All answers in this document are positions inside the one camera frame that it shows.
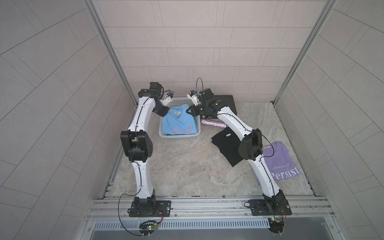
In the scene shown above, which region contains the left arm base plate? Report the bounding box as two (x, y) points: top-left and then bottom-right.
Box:
(128, 201), (172, 218)

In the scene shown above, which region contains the green circuit board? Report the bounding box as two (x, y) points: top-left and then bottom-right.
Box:
(268, 218), (285, 235)
(139, 220), (160, 237)

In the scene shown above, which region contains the aluminium mounting rail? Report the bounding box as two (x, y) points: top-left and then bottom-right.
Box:
(85, 196), (335, 221)

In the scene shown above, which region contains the black t-shirt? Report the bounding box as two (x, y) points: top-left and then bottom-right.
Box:
(212, 128), (244, 167)

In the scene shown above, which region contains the black hard case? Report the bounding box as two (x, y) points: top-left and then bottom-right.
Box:
(205, 95), (237, 119)

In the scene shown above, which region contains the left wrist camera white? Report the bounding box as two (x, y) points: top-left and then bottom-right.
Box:
(161, 92), (174, 107)

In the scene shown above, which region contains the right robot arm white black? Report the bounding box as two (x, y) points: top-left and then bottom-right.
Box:
(187, 89), (291, 215)

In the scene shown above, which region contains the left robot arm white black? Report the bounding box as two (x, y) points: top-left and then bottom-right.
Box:
(120, 82), (169, 212)

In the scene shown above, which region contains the white plastic laundry basket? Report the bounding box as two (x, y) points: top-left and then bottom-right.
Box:
(159, 97), (201, 139)

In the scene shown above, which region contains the light blue t-shirt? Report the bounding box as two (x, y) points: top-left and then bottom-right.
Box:
(162, 104), (198, 136)

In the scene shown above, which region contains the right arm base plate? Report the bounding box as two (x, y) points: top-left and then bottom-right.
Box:
(244, 200), (292, 216)

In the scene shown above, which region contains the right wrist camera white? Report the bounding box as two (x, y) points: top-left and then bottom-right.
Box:
(187, 90), (201, 106)

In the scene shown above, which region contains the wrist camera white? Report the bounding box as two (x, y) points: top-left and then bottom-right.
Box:
(161, 92), (174, 107)
(187, 90), (201, 106)

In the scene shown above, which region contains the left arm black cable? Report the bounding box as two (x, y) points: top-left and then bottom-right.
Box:
(116, 179), (142, 237)

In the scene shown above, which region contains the left green circuit board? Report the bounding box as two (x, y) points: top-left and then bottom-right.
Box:
(139, 220), (160, 237)

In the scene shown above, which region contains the right green circuit board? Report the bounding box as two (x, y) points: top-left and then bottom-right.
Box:
(268, 218), (285, 235)

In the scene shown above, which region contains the purple folded t-shirt Persist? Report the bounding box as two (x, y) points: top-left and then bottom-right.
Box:
(263, 142), (301, 181)

